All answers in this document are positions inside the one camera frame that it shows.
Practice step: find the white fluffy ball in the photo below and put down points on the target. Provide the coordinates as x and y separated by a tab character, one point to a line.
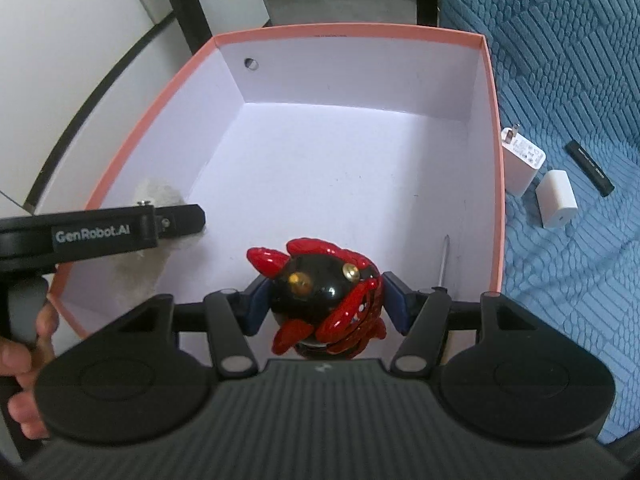
152	195

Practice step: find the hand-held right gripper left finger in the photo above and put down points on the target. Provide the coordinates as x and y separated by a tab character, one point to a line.
257	310

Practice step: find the red and black ceramic figurine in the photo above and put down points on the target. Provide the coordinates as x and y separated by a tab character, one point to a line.
320	300

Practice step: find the pink cardboard box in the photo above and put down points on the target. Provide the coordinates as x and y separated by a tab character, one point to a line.
320	160

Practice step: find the small metal screwdriver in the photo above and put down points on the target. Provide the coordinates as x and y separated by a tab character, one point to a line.
442	260

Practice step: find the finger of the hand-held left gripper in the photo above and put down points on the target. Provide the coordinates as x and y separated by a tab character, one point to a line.
182	221

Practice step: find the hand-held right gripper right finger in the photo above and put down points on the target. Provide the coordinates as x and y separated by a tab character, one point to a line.
396	305

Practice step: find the small white charger block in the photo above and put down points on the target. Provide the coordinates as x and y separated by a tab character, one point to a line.
556	199

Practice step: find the person's left hand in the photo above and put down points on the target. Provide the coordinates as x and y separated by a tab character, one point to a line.
27	357

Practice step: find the blue textured blanket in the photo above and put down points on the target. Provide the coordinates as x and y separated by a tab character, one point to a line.
575	60

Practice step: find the white charger with prongs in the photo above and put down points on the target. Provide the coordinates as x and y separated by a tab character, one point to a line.
520	162

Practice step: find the black stick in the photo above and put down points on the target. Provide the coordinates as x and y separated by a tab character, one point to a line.
590	161

